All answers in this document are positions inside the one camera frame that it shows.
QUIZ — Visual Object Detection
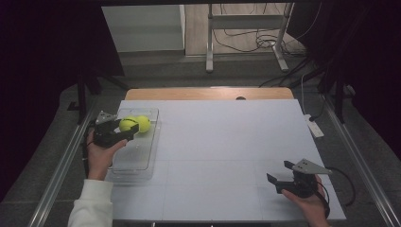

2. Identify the white table board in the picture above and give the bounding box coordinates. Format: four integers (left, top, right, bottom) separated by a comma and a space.
78, 98, 347, 221

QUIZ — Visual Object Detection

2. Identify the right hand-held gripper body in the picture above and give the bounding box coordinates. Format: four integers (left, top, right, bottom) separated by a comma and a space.
275, 158, 334, 199

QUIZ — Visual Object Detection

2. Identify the person's left hand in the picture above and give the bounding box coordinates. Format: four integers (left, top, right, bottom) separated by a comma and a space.
85, 131, 129, 182

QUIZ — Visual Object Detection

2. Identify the white power cable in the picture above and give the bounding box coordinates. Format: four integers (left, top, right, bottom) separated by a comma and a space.
300, 73, 307, 116

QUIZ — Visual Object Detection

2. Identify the clear plastic container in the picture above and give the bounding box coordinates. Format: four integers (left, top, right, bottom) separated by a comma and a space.
105, 107, 163, 183

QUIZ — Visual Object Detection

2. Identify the right hand-held gripper cable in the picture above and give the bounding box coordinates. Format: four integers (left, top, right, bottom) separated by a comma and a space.
318, 166, 357, 218

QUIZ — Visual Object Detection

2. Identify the yellow tennis ball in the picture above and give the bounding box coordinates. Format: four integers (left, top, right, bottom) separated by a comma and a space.
135, 114, 152, 133
118, 115, 140, 133

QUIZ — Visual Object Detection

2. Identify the black metal stand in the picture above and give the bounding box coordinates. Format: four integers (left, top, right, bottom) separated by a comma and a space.
67, 67, 129, 126
316, 62, 348, 124

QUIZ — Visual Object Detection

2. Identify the dark curtain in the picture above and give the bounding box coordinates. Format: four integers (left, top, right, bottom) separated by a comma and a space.
0, 0, 125, 202
287, 0, 401, 162

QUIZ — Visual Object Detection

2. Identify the black plug cable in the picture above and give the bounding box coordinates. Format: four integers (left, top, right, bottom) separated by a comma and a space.
308, 100, 325, 123

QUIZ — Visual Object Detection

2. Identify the black floor cables bundle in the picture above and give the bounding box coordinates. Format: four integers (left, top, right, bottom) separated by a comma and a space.
212, 3, 323, 89

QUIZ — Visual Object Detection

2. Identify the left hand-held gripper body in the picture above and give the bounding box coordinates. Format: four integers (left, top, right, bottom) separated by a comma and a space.
93, 111, 131, 149

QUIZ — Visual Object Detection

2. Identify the white power strip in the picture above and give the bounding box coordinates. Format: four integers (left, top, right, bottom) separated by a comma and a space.
303, 113, 325, 139

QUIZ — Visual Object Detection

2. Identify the white cabinet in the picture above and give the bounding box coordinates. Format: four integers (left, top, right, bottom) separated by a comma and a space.
101, 4, 186, 53

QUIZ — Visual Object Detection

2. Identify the aluminium floor rail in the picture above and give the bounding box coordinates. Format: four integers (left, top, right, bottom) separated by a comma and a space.
321, 94, 401, 227
26, 107, 96, 227

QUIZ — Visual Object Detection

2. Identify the person's right hand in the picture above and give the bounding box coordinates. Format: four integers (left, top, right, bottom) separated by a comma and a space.
281, 176, 331, 227

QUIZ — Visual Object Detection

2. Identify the white metal desk frame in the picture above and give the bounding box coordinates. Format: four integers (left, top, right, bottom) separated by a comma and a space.
205, 3, 295, 74

